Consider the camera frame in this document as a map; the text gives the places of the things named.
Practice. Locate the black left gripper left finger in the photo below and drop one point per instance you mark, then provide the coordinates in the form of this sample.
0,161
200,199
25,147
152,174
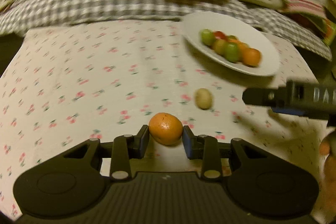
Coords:
124,148

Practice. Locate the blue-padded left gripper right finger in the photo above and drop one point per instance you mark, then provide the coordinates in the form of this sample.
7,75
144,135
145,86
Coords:
204,148

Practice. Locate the orange mandarin front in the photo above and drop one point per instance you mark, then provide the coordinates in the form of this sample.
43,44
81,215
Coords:
165,128

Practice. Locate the small yellow fruit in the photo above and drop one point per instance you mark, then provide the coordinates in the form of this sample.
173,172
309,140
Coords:
203,99

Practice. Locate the large orange mandarin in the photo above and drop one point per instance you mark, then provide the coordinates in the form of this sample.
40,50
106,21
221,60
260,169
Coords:
251,57

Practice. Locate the small yellow-green fruit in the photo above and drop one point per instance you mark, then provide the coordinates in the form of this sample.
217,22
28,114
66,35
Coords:
219,46

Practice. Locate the green oval fruit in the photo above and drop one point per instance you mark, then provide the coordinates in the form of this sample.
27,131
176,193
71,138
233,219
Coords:
231,37

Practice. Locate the olive green round fruit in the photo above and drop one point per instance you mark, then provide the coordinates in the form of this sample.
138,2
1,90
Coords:
207,37

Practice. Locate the cherry print tablecloth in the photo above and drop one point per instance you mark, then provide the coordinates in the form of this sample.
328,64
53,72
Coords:
68,84

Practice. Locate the orange mandarin in plate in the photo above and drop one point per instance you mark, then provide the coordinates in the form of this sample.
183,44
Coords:
241,45

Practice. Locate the red tomato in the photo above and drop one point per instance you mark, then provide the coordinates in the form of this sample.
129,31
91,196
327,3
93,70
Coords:
220,35

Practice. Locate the white ribbed plate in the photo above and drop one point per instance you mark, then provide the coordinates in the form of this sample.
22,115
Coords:
192,25

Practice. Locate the grey checked blanket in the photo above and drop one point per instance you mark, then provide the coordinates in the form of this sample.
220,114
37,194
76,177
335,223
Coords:
27,14

